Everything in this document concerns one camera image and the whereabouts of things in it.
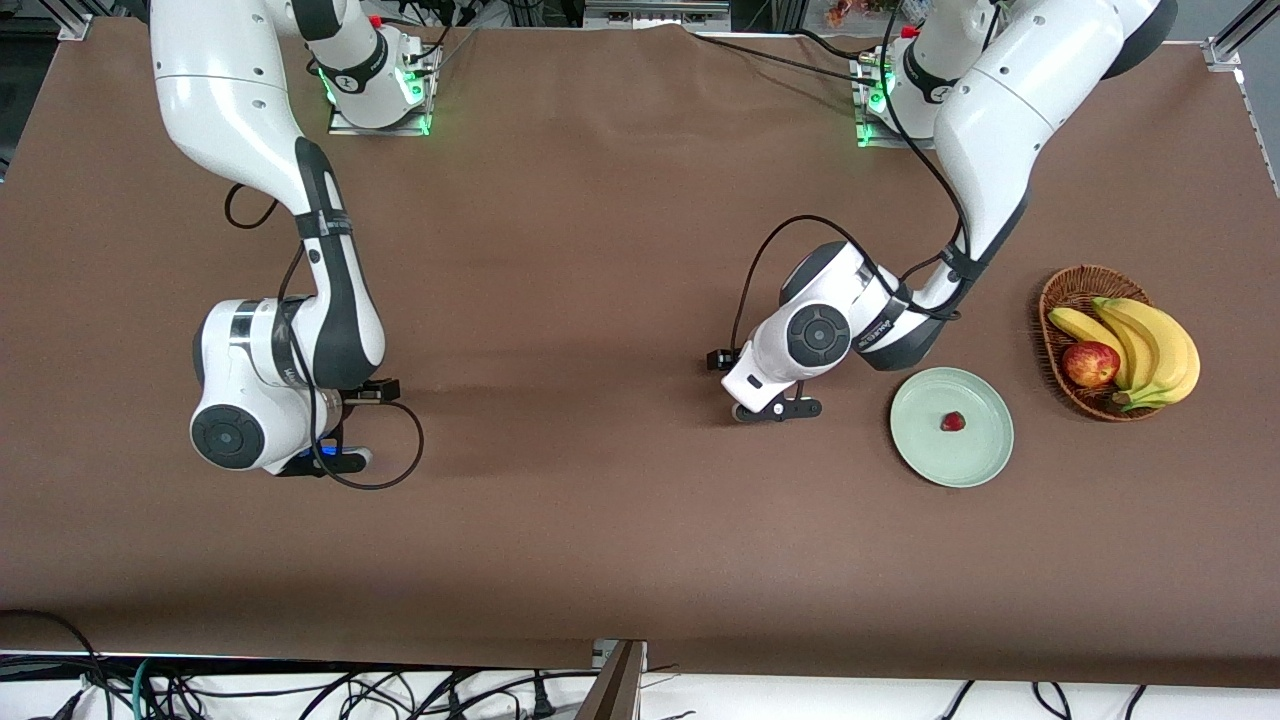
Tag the brown wicker basket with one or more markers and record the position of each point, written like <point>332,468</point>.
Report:
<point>1075,285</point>

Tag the mint green round plate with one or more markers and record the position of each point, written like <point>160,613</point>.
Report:
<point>960,460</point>

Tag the red strawberry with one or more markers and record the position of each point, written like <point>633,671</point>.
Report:
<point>953,421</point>

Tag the yellow banana bunch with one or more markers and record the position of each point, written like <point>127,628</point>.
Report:
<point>1165,350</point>

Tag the grey metal bracket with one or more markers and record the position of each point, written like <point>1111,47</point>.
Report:
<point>655,12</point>

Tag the red apple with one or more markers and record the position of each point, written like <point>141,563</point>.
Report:
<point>1090,364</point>

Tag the brown table cover cloth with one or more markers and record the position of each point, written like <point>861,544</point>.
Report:
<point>600,550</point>

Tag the red orange toy fruits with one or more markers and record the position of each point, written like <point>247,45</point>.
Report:
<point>845,12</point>

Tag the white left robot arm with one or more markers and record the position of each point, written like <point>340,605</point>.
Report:
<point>1020,110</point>

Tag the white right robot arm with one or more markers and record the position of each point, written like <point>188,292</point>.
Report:
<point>230,90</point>

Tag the aluminium frame profile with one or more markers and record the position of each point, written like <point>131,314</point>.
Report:
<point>1225,52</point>
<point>75,27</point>

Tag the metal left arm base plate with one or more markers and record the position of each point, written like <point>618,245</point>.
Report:
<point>890,143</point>

